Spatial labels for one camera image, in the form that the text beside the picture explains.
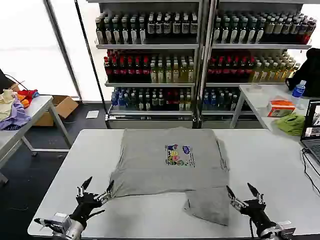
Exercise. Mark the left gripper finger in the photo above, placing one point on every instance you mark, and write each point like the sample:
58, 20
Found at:
106, 193
81, 191

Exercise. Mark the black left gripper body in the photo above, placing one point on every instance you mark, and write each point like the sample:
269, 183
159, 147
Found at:
86, 203

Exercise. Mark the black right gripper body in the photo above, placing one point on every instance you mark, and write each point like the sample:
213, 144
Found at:
255, 210

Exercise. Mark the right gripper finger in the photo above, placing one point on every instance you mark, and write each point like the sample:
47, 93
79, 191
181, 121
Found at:
257, 195
236, 200

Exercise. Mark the grey printed t-shirt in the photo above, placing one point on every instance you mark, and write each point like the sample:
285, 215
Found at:
162, 172

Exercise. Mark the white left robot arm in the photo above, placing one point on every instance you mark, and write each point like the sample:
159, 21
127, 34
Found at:
63, 225

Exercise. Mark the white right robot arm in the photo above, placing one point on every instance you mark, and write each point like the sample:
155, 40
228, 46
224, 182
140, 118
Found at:
277, 231

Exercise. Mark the white paper sheet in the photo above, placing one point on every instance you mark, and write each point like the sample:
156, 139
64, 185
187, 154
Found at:
92, 114

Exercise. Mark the green cloth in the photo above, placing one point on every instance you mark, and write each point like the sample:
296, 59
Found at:
291, 123

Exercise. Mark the open cardboard box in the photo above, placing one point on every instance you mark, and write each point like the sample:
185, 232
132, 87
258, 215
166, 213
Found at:
62, 105

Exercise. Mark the orange tissue box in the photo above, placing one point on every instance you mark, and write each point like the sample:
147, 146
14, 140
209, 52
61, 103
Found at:
280, 108

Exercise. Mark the open laptop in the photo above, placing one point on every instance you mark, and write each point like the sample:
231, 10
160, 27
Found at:
313, 125

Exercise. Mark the white desk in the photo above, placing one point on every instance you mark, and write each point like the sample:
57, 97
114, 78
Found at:
260, 100

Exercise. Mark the grey side table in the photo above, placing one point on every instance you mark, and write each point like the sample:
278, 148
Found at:
37, 105

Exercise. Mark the purple cloth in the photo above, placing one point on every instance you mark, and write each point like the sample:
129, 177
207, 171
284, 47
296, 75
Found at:
18, 115

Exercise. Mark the clear tape roll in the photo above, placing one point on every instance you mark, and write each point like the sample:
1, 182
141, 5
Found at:
255, 88

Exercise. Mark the red orange cloth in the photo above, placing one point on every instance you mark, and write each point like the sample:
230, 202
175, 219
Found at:
27, 96

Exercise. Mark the blue label water bottle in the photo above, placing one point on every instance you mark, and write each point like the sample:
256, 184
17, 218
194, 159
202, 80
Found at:
298, 92

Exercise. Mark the cream cloth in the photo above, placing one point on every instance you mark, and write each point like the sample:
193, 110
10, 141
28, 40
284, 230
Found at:
6, 102

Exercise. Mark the black slanted pole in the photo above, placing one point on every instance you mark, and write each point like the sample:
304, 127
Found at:
90, 60

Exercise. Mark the shelf rack with bottles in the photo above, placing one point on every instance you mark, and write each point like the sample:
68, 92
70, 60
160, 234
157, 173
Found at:
250, 62
150, 62

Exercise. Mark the black bag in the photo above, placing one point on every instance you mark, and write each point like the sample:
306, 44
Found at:
308, 72

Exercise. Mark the black chair back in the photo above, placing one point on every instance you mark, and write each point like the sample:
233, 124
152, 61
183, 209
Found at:
5, 80

